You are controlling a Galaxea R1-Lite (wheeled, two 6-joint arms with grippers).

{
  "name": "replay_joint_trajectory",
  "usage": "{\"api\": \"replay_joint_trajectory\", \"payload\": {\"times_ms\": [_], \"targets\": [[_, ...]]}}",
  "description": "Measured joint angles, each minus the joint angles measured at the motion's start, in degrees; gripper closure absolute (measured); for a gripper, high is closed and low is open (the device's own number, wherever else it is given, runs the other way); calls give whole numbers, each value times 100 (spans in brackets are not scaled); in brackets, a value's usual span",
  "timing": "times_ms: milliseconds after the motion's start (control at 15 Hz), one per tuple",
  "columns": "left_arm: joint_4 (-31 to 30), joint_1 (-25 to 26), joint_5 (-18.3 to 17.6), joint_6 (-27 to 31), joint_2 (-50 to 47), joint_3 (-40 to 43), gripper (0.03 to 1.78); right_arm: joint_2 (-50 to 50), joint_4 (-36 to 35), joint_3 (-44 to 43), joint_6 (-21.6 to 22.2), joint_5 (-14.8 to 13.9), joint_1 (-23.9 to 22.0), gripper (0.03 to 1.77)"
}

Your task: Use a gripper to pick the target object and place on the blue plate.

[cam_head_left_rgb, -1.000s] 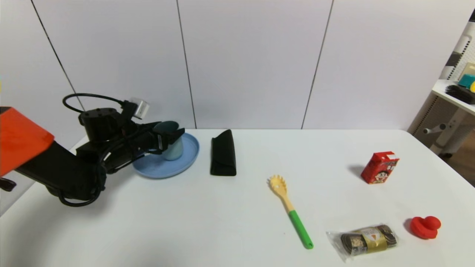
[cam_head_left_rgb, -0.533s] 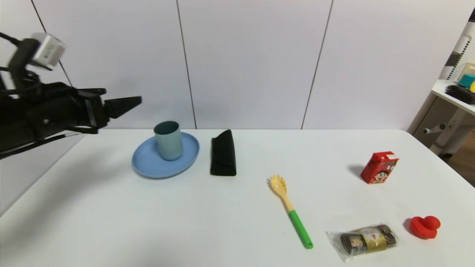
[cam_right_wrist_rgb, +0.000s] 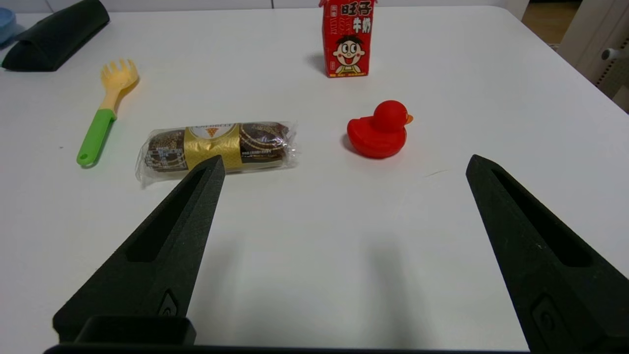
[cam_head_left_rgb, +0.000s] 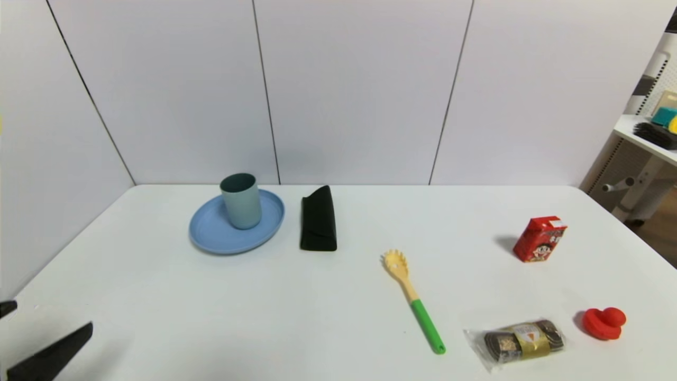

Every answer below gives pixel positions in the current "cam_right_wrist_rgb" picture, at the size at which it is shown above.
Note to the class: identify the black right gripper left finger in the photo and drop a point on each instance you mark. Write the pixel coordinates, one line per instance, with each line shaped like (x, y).
(157, 265)

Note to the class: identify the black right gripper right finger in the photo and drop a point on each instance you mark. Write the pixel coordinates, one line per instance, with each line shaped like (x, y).
(545, 255)

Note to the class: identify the blue plate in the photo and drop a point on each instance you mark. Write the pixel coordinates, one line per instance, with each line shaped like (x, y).
(6, 24)

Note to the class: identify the wrapped chocolate cake roll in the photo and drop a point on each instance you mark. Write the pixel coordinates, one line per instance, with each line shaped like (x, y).
(216, 147)

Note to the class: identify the yellow green pasta spoon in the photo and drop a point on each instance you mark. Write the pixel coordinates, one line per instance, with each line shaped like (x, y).
(105, 110)

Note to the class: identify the red rubber duck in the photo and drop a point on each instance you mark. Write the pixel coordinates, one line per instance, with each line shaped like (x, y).
(381, 132)

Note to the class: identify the white side desk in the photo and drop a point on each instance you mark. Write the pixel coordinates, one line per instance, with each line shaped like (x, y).
(597, 49)

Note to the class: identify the black glasses case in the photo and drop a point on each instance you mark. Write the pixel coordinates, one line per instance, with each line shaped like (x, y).
(56, 35)

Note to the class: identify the red milk carton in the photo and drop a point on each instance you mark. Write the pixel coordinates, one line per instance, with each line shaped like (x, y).
(348, 39)

